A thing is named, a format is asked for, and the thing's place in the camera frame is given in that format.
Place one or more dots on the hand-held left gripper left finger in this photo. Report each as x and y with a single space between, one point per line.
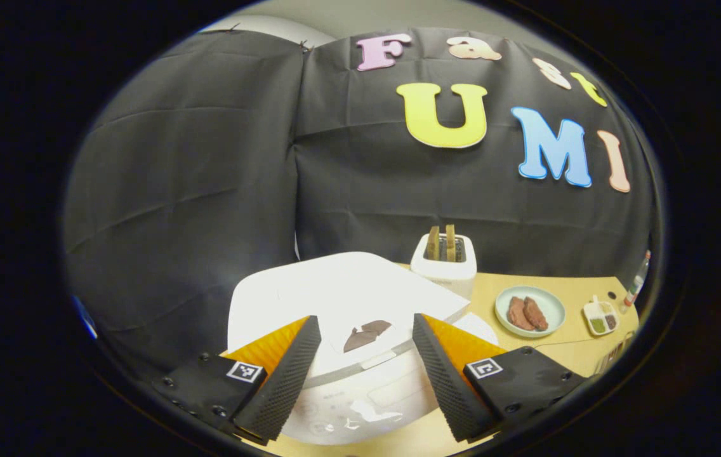
291 381

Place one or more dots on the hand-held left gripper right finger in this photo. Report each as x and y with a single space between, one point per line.
446 381

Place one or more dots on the white rice cooker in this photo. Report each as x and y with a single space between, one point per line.
348 285

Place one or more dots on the red meat slice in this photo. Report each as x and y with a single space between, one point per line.
535 313
516 314

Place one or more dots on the white toaster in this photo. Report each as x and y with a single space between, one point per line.
443 276

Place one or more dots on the light green plate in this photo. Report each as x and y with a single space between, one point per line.
554 304

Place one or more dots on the brown toast slice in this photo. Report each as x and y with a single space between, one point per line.
450 244
433 244

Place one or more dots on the green beans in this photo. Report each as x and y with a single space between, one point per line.
598 325

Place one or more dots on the white divided dish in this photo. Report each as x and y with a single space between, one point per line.
595 311

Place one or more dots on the dark red beans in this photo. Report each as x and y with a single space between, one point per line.
610 321

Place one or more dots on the clear plastic water bottle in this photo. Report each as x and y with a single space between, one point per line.
636 282

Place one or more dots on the black backdrop cloth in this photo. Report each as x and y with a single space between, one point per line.
183 190

